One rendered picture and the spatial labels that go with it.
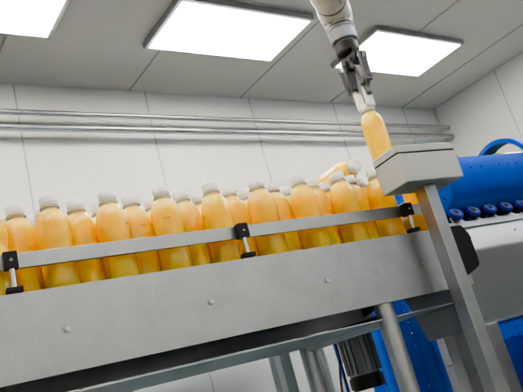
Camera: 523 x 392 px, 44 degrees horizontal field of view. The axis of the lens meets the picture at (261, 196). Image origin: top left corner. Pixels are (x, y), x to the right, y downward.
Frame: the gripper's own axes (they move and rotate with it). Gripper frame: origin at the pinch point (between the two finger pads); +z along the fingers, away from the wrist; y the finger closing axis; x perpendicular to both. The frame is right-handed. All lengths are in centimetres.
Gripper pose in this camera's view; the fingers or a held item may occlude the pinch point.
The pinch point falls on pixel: (363, 99)
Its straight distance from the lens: 204.3
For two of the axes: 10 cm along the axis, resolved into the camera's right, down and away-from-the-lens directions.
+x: -8.7, 0.8, -4.9
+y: -4.3, 3.7, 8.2
